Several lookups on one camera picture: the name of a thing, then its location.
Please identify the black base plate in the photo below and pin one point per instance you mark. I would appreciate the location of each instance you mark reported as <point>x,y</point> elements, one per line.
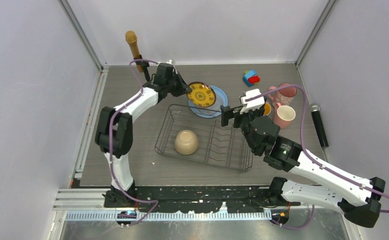
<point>199,199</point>

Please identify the black microphone stand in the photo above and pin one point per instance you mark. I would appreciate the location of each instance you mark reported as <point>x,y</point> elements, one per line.
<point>142,66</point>

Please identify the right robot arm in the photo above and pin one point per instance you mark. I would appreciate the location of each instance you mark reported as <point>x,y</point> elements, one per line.
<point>339,190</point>

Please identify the pink patterned mug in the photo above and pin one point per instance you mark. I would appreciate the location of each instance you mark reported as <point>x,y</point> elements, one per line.
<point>283,96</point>

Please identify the yellow plate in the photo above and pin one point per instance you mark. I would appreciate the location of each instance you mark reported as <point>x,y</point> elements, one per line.
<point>201,94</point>

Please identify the black wire dish rack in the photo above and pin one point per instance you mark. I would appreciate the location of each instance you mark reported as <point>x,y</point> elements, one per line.
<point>219,146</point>

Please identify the light blue plate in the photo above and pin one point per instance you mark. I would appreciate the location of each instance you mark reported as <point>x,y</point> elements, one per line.
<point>221,99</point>

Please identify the beige floral bowl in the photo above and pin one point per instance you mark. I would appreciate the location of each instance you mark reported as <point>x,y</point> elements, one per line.
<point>186,142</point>

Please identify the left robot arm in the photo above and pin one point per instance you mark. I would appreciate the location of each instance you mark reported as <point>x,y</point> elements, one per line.
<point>114,133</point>

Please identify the blue glazed mug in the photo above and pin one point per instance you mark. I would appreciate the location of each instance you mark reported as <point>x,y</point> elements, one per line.
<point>267,109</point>

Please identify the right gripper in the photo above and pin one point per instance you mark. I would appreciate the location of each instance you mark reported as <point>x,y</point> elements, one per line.
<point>227,113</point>

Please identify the black handheld microphone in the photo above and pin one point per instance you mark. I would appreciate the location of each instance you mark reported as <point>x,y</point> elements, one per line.
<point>319,125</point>

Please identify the plain pink mug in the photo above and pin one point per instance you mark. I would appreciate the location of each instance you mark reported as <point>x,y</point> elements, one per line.
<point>283,115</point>

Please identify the brown microphone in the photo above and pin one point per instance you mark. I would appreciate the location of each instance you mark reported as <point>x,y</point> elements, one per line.
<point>132,41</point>

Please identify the colourful toy block stack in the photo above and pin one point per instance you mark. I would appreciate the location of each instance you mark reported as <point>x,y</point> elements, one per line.
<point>250,78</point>

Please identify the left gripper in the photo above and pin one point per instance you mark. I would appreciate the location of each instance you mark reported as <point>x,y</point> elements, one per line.
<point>183,86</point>

